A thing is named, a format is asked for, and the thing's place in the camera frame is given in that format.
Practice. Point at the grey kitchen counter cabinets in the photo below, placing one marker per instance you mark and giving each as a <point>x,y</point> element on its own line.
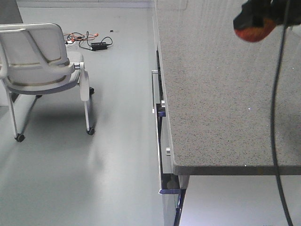
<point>218,89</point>

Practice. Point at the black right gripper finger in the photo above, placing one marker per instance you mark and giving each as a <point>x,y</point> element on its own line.
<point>253,13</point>

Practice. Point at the red apple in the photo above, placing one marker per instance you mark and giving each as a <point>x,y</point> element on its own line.
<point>256,34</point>

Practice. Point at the white office chair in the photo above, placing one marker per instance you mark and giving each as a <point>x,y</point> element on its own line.
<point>34,61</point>

